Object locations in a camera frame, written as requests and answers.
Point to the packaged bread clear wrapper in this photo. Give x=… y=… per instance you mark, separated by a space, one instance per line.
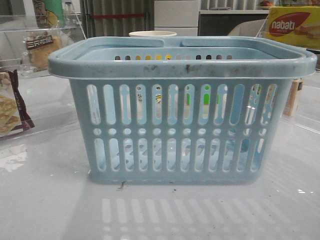
x=39 y=46

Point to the light blue plastic basket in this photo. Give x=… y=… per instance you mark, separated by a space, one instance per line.
x=182 y=109

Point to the white paper cup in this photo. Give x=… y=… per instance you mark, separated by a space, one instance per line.
x=152 y=34

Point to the white drawer cabinet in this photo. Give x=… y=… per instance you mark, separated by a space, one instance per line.
x=179 y=16

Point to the clear acrylic stand right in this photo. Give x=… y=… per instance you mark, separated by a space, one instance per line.
x=262 y=32

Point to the small tan cardboard box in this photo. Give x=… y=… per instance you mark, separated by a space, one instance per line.
x=291 y=105

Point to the brown cracker snack bag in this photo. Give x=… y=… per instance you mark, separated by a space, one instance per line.
x=14 y=118

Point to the green yellow cartoon package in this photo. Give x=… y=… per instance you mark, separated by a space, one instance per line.
x=49 y=13

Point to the clear acrylic shelf left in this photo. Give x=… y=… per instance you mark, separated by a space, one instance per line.
x=15 y=28

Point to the yellow nabati wafer box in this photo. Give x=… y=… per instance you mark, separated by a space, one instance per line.
x=298 y=26

